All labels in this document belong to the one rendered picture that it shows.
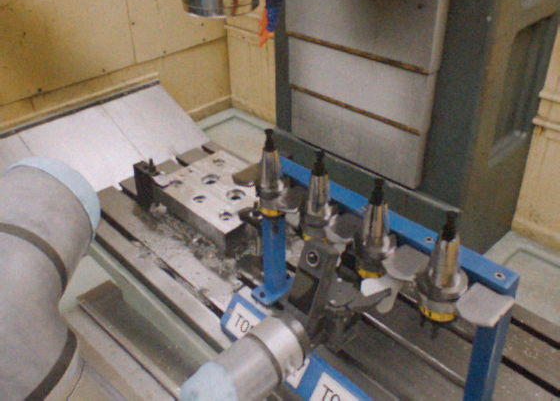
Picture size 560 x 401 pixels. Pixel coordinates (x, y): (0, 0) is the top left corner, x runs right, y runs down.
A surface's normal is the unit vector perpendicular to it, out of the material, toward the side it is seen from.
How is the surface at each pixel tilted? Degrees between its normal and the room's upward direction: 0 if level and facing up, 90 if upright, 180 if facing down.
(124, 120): 24
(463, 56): 90
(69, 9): 90
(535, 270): 0
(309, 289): 63
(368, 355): 0
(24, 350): 58
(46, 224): 45
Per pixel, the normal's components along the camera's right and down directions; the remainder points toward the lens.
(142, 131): 0.24, -0.66
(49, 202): 0.54, -0.71
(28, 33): 0.67, 0.33
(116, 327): -0.13, -0.91
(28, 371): 0.58, -0.09
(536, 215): -0.74, 0.35
